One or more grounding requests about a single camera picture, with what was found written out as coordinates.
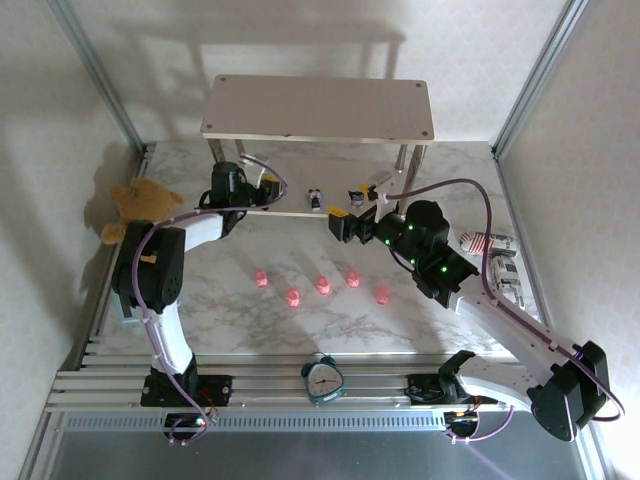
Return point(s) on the black hooded figurine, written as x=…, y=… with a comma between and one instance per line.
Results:
x=356, y=199

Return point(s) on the lilac figurine with dark bow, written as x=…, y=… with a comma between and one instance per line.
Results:
x=315, y=199

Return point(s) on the pink plastic pig toy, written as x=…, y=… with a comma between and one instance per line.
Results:
x=323, y=285
x=382, y=295
x=260, y=278
x=292, y=298
x=353, y=279

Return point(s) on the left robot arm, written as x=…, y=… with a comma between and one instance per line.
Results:
x=170, y=340

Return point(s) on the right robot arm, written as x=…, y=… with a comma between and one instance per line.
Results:
x=510, y=325

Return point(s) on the two-tier wooden shelf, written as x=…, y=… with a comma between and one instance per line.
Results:
x=315, y=107

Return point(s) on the flag print fabric pouch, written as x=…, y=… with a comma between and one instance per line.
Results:
x=475, y=243

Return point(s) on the brown teddy bear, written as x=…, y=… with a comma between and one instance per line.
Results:
x=145, y=200

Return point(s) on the short newsprint fabric pouch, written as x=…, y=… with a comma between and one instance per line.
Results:
x=506, y=242

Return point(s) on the teal alarm clock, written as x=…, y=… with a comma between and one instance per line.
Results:
x=324, y=382

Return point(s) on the small black circuit board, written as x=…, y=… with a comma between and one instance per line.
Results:
x=182, y=425
x=462, y=420

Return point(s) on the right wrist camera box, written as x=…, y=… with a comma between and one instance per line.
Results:
x=390, y=182

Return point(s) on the aluminium side rail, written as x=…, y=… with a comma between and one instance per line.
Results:
x=146, y=156

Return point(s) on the aluminium frame post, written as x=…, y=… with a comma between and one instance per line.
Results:
x=102, y=75
x=540, y=75

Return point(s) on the aluminium rail base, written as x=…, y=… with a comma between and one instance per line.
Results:
x=270, y=380

